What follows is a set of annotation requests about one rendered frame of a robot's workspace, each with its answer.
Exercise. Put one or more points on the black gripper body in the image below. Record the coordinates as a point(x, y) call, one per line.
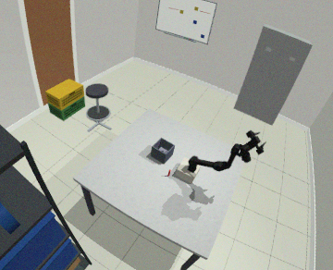
point(259, 149)

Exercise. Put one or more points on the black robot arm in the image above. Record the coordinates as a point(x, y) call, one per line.
point(219, 166)

